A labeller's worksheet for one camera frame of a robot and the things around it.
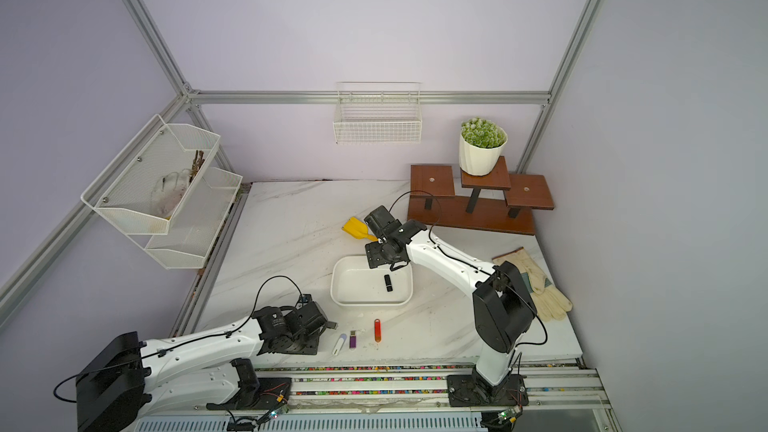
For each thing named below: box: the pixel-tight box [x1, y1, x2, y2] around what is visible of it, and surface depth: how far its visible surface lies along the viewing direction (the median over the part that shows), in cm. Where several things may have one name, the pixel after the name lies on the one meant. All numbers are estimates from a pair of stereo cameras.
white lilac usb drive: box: [333, 333, 347, 356], surface depth 83 cm
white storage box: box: [330, 255, 414, 307], surface depth 93 cm
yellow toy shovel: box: [342, 217, 379, 242], surface depth 109 cm
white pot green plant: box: [458, 117, 509, 177], surface depth 86 cm
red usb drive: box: [374, 318, 382, 343], surface depth 85 cm
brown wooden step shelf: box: [407, 160, 554, 236], surface depth 105 cm
